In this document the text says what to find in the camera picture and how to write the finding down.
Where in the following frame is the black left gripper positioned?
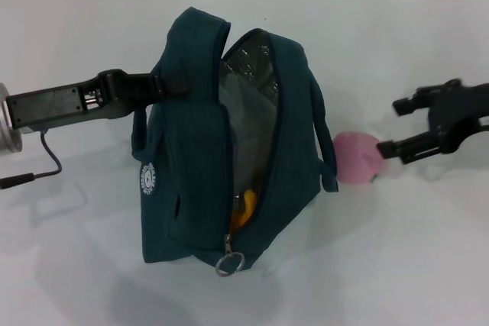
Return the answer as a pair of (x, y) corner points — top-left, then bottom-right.
(5, 68), (191, 131)

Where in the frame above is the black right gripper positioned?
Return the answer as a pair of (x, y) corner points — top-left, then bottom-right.
(376, 79), (489, 166)

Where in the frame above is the pink peach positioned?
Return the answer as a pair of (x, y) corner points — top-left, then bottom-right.
(332, 131), (385, 184)

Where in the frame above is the dark teal insulated lunch bag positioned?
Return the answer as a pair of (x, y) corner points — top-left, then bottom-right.
(131, 7), (339, 268)

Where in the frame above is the yellow banana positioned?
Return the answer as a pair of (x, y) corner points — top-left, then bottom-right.
(228, 188), (257, 232)

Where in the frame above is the dark left arm cable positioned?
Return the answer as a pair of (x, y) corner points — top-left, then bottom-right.
(0, 131), (62, 190)

